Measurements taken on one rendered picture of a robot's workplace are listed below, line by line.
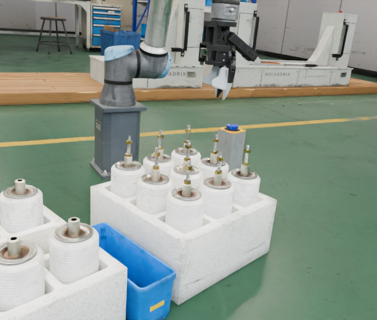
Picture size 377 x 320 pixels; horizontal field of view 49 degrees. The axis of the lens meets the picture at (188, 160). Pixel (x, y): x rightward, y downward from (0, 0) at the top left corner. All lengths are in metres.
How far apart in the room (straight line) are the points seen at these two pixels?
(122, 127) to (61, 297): 1.02
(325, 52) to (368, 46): 2.27
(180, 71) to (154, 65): 1.76
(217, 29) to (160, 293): 0.69
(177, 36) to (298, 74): 1.32
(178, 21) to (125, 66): 1.93
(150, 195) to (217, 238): 0.20
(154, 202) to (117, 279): 0.29
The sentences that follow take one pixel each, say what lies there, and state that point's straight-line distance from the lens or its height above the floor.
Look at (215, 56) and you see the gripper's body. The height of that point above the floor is 0.57.
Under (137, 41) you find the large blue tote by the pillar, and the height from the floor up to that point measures 0.26.
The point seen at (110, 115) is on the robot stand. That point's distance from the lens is 1.68.
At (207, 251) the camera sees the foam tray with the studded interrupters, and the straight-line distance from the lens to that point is 1.06.
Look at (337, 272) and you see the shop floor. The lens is 1.33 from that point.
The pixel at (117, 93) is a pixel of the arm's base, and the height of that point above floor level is 0.35.
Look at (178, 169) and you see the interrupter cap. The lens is 1.18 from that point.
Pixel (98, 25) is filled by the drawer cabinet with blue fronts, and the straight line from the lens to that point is 6.66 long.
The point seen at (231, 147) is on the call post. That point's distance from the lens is 1.40.
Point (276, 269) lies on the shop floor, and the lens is 1.26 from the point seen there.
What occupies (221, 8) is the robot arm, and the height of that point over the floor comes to 0.69.
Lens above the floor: 0.68
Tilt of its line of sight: 20 degrees down
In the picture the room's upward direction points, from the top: 5 degrees clockwise
